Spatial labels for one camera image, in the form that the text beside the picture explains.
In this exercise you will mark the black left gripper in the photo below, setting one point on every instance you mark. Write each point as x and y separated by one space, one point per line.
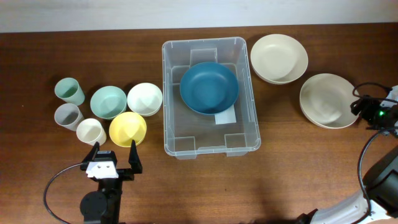
135 165

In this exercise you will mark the green small bowl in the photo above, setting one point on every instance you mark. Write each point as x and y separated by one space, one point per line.
108 102

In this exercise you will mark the beige bowl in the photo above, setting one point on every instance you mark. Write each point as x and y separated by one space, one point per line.
325 100
279 59

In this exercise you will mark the blue bowl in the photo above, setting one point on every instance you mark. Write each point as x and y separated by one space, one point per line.
209 88

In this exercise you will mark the clear plastic storage bin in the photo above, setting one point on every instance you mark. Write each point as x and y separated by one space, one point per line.
188 133

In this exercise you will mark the cream cup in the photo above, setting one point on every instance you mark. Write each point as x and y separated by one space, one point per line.
90 131

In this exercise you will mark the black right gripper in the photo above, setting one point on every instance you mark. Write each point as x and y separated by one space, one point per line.
366 114

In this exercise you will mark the grey cup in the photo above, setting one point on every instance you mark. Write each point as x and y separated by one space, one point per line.
68 116

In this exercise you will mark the white small bowl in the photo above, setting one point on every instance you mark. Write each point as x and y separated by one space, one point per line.
145 99

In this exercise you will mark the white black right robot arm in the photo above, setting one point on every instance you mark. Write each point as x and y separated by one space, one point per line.
377 197

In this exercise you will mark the yellow small bowl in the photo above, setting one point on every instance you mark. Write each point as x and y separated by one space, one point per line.
127 127

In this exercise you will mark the white label in bin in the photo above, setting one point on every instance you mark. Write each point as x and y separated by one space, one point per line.
226 117

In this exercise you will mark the green cup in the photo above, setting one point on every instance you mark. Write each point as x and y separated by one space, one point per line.
69 90

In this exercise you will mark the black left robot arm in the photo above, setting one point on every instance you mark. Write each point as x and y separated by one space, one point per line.
103 204

